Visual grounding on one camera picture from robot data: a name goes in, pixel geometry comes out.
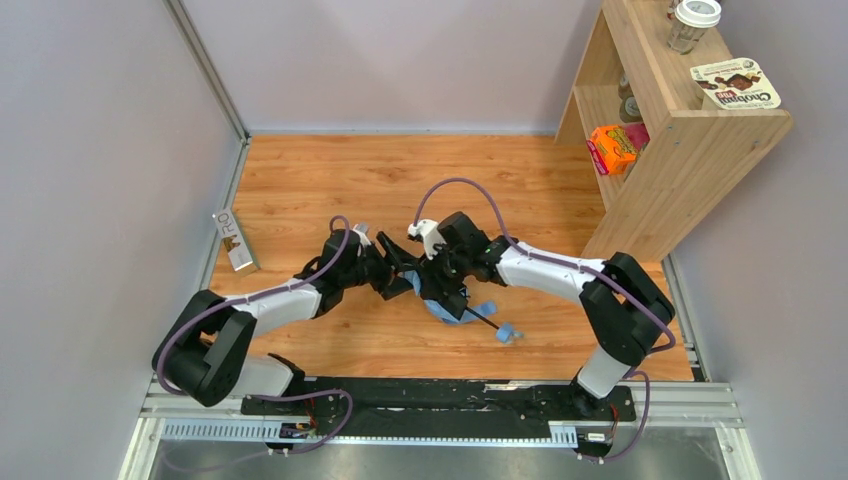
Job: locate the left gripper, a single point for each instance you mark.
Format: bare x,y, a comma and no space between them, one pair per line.
380,266

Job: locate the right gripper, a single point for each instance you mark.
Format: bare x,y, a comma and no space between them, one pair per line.
443,278

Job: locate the light blue folding umbrella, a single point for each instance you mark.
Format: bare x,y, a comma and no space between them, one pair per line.
505,333

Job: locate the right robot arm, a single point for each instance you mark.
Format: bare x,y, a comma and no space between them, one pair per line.
626,310

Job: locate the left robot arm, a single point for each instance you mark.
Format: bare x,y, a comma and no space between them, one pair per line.
205,353

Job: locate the small RO labelled box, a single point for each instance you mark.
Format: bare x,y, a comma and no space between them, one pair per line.
240,254

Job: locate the orange snack box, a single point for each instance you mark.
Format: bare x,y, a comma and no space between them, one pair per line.
611,150

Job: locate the pink snack box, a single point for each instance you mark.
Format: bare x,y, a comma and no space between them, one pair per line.
637,134

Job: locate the wooden shelf unit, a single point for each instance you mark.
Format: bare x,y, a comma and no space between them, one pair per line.
694,156

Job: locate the small bottle on shelf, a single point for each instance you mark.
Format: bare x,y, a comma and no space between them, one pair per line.
629,111

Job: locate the Chobani yogurt cup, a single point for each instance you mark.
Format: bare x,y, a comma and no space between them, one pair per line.
735,84

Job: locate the glass jar white lid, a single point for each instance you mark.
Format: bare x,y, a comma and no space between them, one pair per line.
691,19

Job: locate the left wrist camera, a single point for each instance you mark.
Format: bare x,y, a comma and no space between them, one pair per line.
361,229

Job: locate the aluminium frame post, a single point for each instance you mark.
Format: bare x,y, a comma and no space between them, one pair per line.
195,44

